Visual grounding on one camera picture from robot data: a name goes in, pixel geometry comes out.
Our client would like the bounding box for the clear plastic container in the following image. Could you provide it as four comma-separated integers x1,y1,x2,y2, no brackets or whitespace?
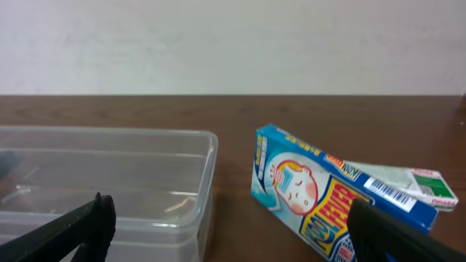
1,127,218,261

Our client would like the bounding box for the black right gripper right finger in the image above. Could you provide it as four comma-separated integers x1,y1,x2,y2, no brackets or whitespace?
347,199,465,262

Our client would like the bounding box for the white green Panadol box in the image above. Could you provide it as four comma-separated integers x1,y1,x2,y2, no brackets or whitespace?
349,162,459,212

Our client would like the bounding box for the blue Koolfever box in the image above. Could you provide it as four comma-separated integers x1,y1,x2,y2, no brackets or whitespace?
251,124,438,261

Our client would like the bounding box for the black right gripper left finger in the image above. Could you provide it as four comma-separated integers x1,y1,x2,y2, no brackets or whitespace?
1,193,116,262

